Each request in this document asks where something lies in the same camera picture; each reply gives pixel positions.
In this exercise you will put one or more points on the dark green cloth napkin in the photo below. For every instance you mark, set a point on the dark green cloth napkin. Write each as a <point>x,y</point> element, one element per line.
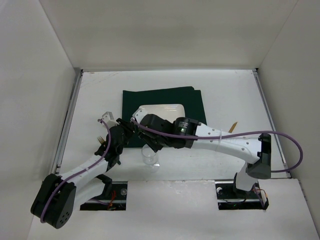
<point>187,96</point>

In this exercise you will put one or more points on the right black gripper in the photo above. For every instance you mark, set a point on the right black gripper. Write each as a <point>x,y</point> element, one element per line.
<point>146,136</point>

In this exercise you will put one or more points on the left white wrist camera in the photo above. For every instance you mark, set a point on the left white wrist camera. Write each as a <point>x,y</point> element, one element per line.
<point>107,119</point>

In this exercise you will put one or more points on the white rectangular ceramic plate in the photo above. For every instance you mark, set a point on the white rectangular ceramic plate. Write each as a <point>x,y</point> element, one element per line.
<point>169,112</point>

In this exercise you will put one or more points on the gold knife green handle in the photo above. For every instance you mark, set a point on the gold knife green handle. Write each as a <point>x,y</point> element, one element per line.
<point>232,127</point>

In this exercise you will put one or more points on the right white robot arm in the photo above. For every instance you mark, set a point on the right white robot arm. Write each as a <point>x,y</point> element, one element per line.
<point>254,151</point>

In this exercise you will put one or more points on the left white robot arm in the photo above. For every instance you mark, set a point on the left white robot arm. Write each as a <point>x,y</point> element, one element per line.
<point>59,194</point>

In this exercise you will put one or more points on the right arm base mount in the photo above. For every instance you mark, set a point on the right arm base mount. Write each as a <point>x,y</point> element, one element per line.
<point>230,198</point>

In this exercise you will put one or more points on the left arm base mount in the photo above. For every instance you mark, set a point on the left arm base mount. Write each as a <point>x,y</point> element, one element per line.
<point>114,200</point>

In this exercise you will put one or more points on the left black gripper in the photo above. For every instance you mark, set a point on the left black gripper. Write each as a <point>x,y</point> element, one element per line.
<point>122,126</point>

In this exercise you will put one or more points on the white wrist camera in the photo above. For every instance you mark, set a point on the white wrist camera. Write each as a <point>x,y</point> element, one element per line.
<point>107,119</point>
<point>139,114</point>

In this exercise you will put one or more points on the clear wine glass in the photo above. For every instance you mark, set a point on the clear wine glass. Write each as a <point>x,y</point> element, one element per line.
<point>150,158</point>

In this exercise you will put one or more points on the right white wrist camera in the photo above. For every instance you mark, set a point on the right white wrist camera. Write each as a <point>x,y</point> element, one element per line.
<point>139,114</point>

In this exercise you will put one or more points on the gold fork green handle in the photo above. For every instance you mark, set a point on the gold fork green handle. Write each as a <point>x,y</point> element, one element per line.
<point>101,140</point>

